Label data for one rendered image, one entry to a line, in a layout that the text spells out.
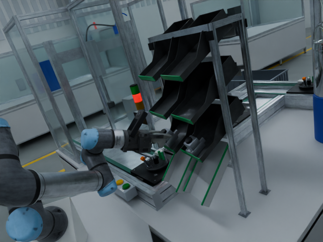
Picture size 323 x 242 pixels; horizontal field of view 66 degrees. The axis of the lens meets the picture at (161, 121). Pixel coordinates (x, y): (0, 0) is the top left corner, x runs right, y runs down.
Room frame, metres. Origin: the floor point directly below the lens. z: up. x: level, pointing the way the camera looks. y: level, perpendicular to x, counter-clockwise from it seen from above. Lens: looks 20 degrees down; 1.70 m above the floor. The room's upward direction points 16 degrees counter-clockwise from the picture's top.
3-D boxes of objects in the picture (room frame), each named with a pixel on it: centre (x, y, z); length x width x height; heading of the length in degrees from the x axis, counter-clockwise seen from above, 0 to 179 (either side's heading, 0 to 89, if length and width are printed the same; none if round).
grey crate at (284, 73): (2.93, -1.25, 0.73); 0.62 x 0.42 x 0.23; 34
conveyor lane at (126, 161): (1.52, 0.24, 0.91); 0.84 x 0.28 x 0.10; 34
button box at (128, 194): (1.20, 0.32, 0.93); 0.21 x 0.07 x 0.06; 34
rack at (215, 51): (1.03, -0.22, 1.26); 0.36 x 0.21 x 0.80; 34
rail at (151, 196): (1.40, 0.37, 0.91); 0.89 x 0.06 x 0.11; 34
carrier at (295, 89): (1.78, -1.17, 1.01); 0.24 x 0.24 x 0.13; 34
